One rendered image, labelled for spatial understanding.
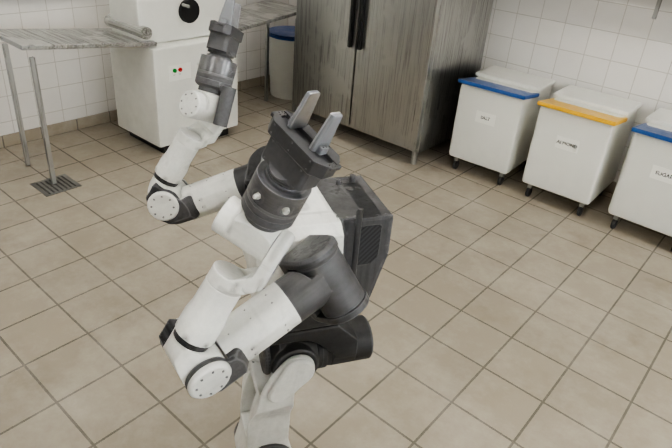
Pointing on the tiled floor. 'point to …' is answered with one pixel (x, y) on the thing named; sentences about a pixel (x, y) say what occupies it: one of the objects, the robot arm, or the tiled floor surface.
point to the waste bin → (281, 61)
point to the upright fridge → (392, 34)
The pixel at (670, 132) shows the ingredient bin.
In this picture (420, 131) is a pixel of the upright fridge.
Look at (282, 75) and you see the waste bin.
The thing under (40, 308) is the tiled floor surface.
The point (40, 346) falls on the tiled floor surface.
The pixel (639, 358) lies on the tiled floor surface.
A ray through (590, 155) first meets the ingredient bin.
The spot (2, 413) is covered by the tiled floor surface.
